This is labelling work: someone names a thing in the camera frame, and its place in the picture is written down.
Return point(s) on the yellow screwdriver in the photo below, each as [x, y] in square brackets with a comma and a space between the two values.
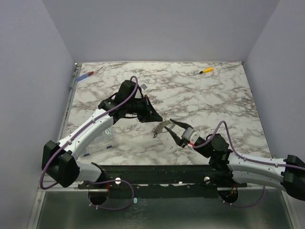
[206, 70]

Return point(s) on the metal carabiner with key rings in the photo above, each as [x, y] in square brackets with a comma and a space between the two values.
[161, 126]

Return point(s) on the aluminium side rail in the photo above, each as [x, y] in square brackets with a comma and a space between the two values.
[72, 89]

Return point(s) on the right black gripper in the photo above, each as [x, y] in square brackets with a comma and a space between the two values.
[183, 140]

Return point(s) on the blue red screwdriver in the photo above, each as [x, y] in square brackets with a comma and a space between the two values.
[84, 76]

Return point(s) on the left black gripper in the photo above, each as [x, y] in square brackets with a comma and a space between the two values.
[149, 115]

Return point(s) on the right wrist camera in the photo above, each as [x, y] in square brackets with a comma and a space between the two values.
[190, 136]

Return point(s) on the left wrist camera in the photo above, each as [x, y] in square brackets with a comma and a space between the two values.
[143, 87]

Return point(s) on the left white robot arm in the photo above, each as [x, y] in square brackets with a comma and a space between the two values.
[59, 159]

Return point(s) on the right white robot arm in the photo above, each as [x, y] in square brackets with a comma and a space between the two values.
[287, 174]

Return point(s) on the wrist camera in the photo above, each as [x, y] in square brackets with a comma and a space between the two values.
[143, 87]
[190, 136]

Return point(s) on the black mounting rail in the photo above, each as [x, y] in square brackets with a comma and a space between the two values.
[178, 181]

